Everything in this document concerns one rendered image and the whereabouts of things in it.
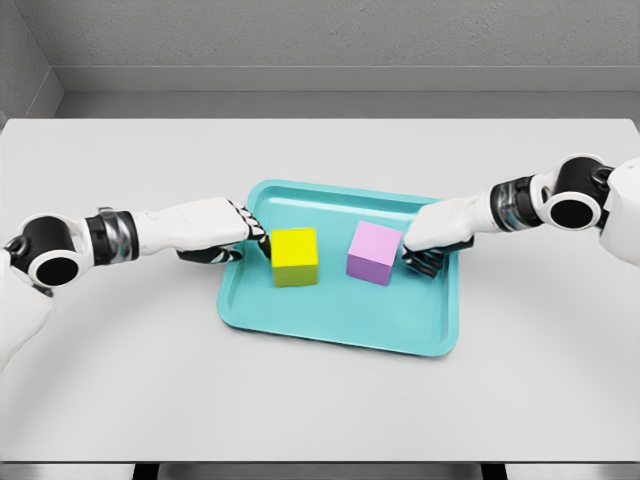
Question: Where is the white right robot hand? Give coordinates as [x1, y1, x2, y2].
[400, 197, 475, 279]

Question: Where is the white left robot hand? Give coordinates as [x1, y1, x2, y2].
[175, 196, 273, 265]

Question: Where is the pink cube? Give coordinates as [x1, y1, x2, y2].
[345, 220, 405, 288]

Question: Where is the yellow cube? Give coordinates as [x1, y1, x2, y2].
[269, 227, 320, 288]

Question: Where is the teal tray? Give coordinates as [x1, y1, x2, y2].
[216, 178, 462, 359]

